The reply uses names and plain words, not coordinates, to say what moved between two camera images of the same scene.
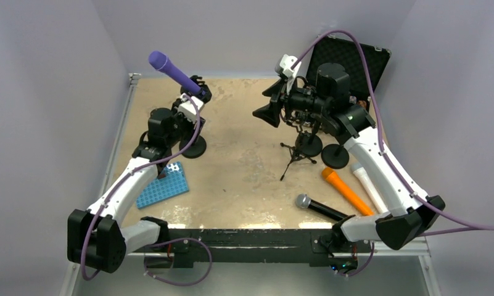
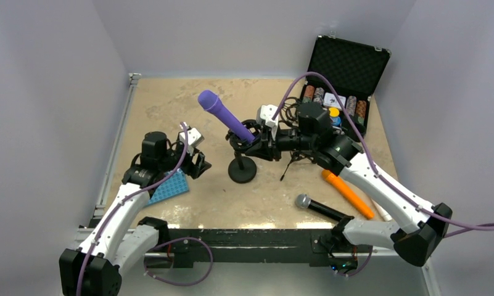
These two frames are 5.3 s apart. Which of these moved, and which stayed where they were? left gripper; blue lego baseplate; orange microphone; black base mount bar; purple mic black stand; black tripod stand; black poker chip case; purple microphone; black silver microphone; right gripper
Moved: purple microphone; purple mic black stand; left gripper; right gripper
Stayed: black silver microphone; orange microphone; blue lego baseplate; black poker chip case; black tripod stand; black base mount bar
